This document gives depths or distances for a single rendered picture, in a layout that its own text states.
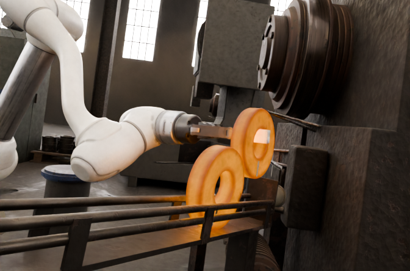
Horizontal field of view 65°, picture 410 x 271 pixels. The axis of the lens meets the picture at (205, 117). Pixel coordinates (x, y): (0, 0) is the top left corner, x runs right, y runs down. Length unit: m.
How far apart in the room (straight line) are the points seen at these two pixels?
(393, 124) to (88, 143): 0.70
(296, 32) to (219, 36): 2.82
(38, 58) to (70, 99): 0.43
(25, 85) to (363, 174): 1.10
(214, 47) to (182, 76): 7.52
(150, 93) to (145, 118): 10.55
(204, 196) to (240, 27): 3.49
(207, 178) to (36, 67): 0.88
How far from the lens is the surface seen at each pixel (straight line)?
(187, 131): 0.79
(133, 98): 11.51
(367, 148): 0.82
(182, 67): 11.38
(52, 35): 1.06
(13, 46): 4.46
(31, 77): 1.31
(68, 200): 0.44
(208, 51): 3.83
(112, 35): 8.13
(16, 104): 1.34
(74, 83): 0.92
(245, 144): 0.66
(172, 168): 3.61
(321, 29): 1.08
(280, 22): 1.17
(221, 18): 3.95
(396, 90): 0.87
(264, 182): 0.81
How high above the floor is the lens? 0.84
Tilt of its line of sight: level
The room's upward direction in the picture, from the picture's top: 7 degrees clockwise
